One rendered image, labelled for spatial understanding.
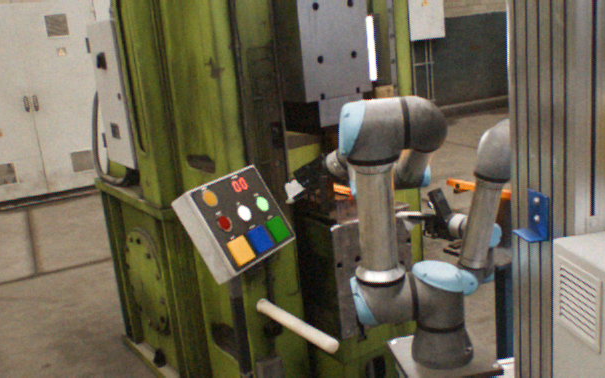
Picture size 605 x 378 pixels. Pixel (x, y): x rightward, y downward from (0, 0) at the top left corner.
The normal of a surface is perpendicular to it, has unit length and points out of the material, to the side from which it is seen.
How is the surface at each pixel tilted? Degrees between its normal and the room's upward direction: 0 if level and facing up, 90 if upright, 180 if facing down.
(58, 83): 90
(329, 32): 90
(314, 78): 90
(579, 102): 90
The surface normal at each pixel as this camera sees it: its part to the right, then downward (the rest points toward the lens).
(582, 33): 0.16, 0.23
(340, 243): 0.56, 0.15
